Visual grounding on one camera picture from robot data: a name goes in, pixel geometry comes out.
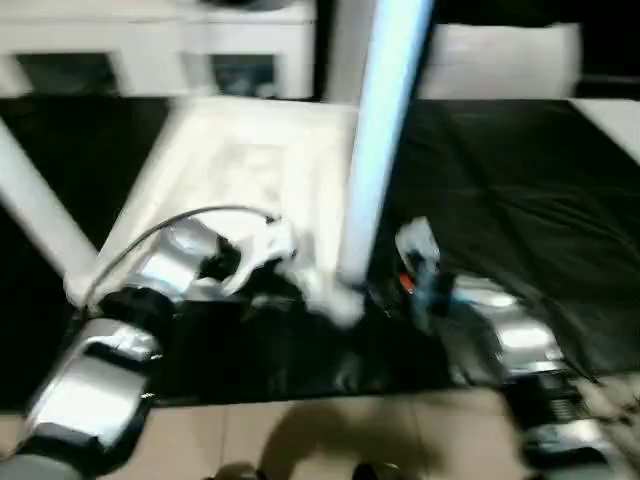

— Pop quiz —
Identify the white flat panel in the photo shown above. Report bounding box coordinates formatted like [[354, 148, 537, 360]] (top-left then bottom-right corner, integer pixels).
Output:
[[419, 21, 584, 102]]

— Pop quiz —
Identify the white sheet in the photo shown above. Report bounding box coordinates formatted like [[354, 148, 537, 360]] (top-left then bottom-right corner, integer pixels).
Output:
[[569, 97, 640, 168]]

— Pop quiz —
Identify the white glass-door cabinet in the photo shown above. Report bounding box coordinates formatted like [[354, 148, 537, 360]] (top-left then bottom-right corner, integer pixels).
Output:
[[0, 0, 318, 103]]

